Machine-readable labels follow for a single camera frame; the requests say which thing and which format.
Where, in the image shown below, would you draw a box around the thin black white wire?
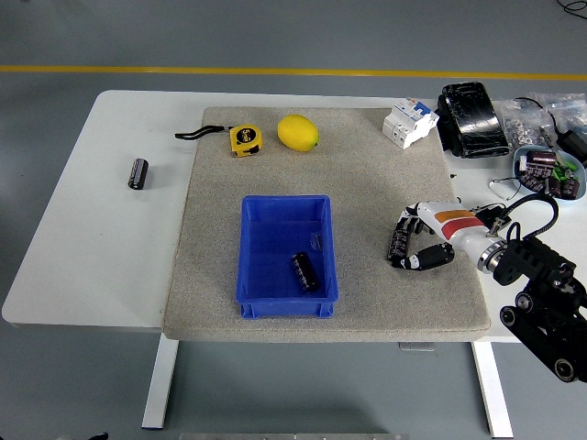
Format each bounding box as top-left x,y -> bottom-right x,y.
488,176 -> 524,201

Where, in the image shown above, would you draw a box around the small green parts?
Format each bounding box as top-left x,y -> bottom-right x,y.
551,159 -> 578,180

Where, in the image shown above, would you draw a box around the clear plastic bag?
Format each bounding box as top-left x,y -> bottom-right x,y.
526,93 -> 587,134

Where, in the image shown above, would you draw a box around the black power adapter with cord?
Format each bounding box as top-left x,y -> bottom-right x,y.
513,96 -> 587,162

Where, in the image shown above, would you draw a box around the light blue bowl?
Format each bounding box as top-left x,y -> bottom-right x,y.
512,145 -> 587,203

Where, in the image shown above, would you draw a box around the grey-brown felt mat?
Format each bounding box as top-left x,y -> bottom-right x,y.
162,106 -> 492,343

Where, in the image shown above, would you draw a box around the black floor cable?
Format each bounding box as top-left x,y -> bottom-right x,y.
557,0 -> 587,19

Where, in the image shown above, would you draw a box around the white blue circuit breaker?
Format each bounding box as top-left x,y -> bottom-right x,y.
382,98 -> 440,150

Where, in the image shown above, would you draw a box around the black wrapped pack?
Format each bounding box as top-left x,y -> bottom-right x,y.
435,82 -> 511,160

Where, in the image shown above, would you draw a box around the yellow lemon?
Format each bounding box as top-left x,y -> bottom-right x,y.
277,114 -> 320,152

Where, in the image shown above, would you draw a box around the yellow tape measure with strap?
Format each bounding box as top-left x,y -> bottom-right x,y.
174,123 -> 266,159

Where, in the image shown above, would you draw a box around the clear bag of washers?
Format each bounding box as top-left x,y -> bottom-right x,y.
499,98 -> 559,150

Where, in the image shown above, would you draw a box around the white table leg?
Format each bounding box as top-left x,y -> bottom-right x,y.
140,327 -> 180,430
471,341 -> 514,439

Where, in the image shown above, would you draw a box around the blue plastic box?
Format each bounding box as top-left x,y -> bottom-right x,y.
236,193 -> 341,318

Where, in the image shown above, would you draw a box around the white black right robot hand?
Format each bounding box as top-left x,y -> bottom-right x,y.
388,201 -> 494,271

